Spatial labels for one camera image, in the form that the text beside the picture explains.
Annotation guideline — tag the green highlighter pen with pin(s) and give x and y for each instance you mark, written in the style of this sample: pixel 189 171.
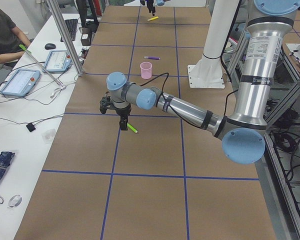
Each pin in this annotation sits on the green highlighter pen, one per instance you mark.
pixel 132 128

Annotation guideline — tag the yellow highlighter pen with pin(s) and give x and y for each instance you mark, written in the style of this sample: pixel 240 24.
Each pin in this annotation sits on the yellow highlighter pen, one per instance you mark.
pixel 152 19

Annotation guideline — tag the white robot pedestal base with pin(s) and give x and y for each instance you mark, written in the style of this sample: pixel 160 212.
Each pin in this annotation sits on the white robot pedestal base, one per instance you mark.
pixel 207 72

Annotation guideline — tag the blue teach pendant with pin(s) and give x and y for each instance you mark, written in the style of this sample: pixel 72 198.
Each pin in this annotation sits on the blue teach pendant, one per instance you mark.
pixel 21 83
pixel 57 61

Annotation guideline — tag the clear oval tape dispenser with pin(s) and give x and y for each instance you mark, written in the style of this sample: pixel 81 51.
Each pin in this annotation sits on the clear oval tape dispenser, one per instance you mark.
pixel 14 201

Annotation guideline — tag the clear plastic bag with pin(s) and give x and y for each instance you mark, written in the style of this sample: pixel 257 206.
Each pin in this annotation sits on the clear plastic bag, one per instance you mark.
pixel 48 136

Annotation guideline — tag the purple highlighter pen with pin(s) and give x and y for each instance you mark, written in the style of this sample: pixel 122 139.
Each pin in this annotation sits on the purple highlighter pen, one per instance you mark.
pixel 152 57

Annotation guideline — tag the near blue teach pendant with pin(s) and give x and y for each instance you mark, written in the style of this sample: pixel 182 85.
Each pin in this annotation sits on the near blue teach pendant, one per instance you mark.
pixel 21 83

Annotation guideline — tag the small black square device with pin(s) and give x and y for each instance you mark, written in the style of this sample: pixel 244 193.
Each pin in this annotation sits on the small black square device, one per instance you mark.
pixel 31 127

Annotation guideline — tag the black computer mouse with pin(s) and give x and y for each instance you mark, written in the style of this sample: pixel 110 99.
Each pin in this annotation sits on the black computer mouse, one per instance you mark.
pixel 50 46

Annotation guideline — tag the black keyboard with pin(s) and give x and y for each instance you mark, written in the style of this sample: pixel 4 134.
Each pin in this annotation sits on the black keyboard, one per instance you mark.
pixel 72 27

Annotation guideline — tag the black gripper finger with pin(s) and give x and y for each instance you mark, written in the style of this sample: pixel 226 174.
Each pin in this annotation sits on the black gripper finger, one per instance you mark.
pixel 151 9
pixel 123 123

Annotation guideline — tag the pink mesh pen holder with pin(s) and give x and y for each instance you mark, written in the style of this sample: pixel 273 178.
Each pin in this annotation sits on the pink mesh pen holder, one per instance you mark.
pixel 146 70

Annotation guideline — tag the far blue teach pendant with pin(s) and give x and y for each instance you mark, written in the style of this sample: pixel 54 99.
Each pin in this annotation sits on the far blue teach pendant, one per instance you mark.
pixel 57 61

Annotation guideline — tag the aluminium frame post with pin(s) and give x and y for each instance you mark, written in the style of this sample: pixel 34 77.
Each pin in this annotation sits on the aluminium frame post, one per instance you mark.
pixel 64 33

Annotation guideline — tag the person in dark shirt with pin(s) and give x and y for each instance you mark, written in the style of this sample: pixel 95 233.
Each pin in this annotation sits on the person in dark shirt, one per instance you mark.
pixel 11 37

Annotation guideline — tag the diagonal metal rod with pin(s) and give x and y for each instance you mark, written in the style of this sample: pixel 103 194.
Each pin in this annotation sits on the diagonal metal rod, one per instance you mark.
pixel 59 83

